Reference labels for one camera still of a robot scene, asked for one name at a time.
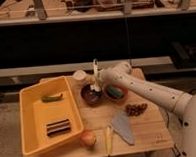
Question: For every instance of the striped cloth roll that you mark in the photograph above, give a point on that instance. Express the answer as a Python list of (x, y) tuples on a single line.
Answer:
[(56, 128)]

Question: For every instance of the terracotta bowl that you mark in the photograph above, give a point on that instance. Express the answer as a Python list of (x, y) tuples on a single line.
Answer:
[(114, 99)]

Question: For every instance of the grey cloth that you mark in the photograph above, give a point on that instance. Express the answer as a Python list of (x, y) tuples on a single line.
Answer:
[(121, 125)]

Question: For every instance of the yellow banana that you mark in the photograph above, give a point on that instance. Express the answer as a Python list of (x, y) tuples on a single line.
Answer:
[(108, 139)]

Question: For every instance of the teal sponge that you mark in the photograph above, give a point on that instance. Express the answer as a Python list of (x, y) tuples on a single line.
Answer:
[(114, 92)]

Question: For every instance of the green pepper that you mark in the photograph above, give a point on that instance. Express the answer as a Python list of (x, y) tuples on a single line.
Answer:
[(51, 98)]

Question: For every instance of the white cup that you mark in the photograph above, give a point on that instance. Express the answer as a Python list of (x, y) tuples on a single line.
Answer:
[(79, 76)]

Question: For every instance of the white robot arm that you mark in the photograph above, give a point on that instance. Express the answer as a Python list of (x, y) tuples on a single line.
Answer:
[(177, 102)]

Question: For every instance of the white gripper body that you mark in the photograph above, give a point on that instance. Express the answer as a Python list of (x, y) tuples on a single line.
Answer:
[(99, 80)]

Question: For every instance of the yellow plastic tray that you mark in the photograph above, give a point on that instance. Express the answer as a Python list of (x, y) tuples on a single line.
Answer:
[(35, 115)]

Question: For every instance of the orange apple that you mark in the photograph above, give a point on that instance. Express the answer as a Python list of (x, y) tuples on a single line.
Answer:
[(88, 138)]

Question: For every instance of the white handled dish brush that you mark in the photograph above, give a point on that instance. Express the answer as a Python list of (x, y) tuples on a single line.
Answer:
[(95, 70)]

